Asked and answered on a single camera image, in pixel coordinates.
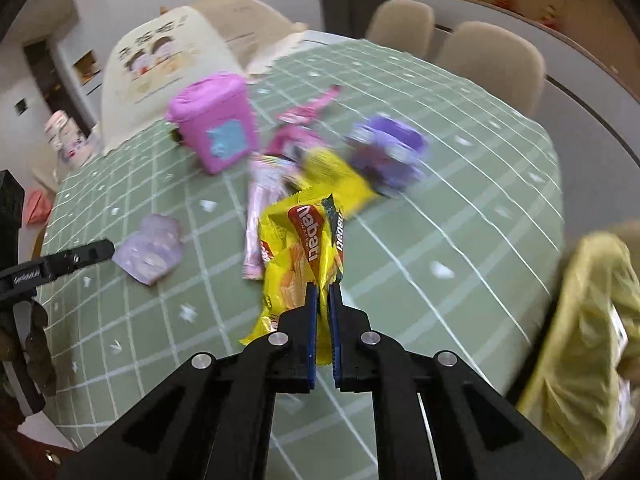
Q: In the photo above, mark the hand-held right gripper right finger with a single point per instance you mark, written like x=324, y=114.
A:
x=336, y=340

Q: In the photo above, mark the pink water bottle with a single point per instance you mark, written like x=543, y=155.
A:
x=67, y=135

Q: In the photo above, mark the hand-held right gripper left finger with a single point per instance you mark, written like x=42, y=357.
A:
x=312, y=340

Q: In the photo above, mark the long pale pink wrapper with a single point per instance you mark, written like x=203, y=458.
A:
x=260, y=220

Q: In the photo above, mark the printed beige food cover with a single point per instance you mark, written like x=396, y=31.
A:
x=150, y=70

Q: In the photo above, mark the golden yellow snack wrapper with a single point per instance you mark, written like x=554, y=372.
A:
x=340, y=180

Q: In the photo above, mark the crumpled pink wrapper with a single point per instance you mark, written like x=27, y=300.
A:
x=292, y=144

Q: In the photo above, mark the person's left hand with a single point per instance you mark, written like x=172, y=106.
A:
x=41, y=355

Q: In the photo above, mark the pink red packet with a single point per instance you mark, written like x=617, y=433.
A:
x=39, y=206

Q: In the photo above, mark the yellow plastic bag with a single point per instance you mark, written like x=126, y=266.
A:
x=580, y=340

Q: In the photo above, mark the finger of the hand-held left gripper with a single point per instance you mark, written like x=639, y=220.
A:
x=10, y=210
x=80, y=257

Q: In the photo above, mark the green checked tablecloth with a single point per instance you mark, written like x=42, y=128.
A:
x=450, y=220

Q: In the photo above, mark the small purple wrapper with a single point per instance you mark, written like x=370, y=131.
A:
x=150, y=250

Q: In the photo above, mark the pink plastic container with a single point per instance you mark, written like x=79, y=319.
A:
x=215, y=120

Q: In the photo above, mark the beige chair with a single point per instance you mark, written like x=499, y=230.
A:
x=400, y=25
x=495, y=60

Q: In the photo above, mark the plain beige food cover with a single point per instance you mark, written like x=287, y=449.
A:
x=250, y=20

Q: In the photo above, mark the yellow snack packet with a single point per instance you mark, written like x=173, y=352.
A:
x=295, y=255

